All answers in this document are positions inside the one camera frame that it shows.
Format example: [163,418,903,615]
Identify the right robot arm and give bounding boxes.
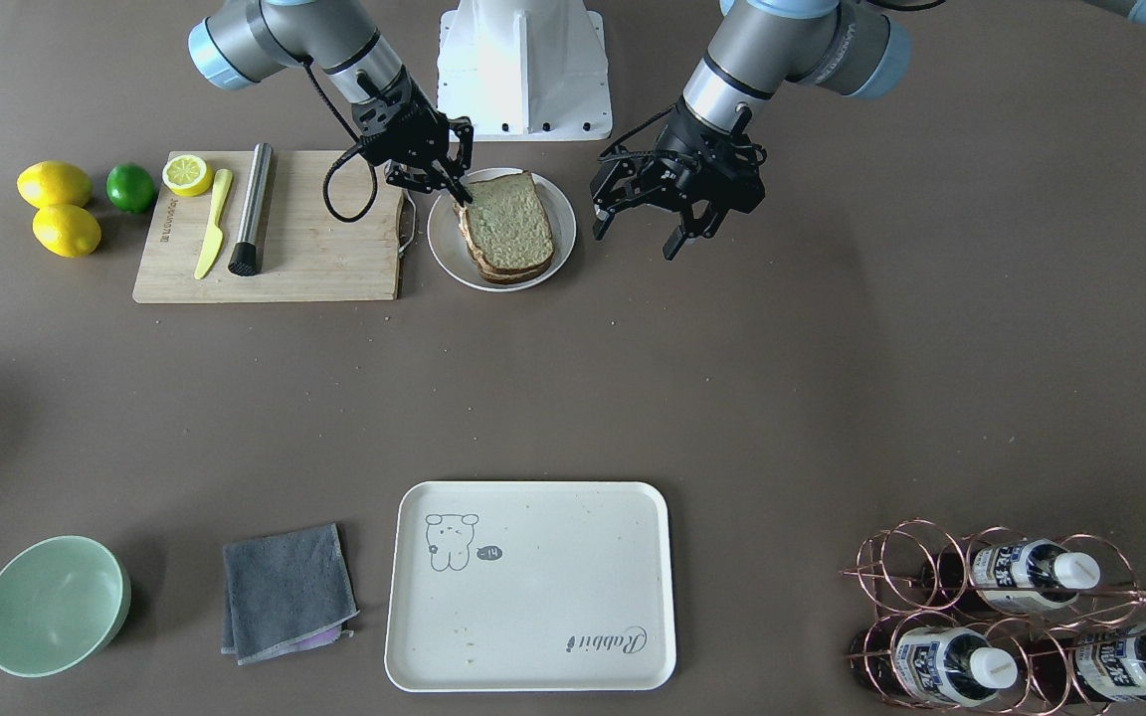
[188,1,474,207]

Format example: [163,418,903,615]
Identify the grey folded cloth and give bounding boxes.
[220,522,359,664]

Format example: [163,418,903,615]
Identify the cream rabbit tray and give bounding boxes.
[385,480,677,693]

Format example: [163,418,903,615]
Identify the upper bottle in rack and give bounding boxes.
[915,538,1102,617]

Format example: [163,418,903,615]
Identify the bread slice on plate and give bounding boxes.
[477,262,550,285]

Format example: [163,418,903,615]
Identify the green lime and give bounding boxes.
[105,163,156,214]

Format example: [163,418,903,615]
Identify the lower bottle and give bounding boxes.
[847,625,1020,707]
[1027,623,1146,705]

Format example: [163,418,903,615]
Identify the green bowl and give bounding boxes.
[0,535,131,678]

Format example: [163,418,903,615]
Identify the yellow plastic knife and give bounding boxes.
[194,168,233,280]

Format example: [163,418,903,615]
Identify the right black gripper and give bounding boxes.
[351,78,474,207]

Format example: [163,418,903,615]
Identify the copper wire bottle rack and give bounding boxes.
[846,518,1146,715]

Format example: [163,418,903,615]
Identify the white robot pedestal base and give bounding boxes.
[435,1,614,142]

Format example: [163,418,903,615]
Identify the bread slice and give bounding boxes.
[458,171,554,272]
[477,262,550,285]

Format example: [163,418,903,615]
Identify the half cut lemon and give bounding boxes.
[162,154,215,198]

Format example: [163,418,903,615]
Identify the yellow lemon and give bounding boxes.
[15,160,93,208]
[32,204,101,258]

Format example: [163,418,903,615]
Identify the wooden cutting board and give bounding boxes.
[132,149,405,304]

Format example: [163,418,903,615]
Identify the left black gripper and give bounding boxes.
[590,101,767,262]

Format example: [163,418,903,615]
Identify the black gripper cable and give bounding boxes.
[304,60,380,225]

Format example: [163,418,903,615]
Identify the upper yellow lemon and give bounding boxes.
[15,160,93,208]

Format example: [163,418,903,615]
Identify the white round plate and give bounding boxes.
[427,175,576,293]

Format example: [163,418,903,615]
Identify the lower yellow lemon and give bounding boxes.
[32,204,101,258]

